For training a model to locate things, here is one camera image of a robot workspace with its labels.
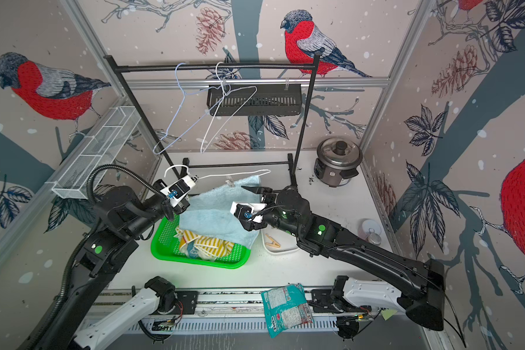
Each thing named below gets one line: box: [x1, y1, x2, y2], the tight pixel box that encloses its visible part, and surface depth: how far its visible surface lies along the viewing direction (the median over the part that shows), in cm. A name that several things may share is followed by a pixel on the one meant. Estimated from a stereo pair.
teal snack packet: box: [260, 283, 315, 339], surface depth 71 cm
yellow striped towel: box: [173, 227, 235, 262], surface depth 83 cm
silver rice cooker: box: [313, 136, 364, 188], surface depth 97 cm
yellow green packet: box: [380, 309, 399, 321], surface depth 73 cm
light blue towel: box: [178, 175, 262, 250], surface depth 77 cm
